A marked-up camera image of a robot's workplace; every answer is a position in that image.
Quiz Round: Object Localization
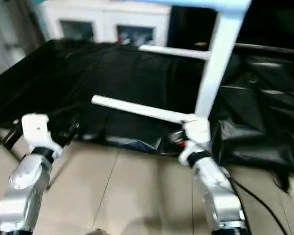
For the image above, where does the white plastic table top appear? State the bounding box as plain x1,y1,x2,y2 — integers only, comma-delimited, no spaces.
194,0,252,123

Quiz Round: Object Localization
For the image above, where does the black work mat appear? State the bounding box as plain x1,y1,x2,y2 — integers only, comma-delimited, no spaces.
0,38,294,177

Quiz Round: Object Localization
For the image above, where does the white sideboard with glass doors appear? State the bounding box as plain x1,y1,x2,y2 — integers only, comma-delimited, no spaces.
39,0,171,46

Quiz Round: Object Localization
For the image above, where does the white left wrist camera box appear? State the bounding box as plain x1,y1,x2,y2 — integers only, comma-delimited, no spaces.
21,114,63,160

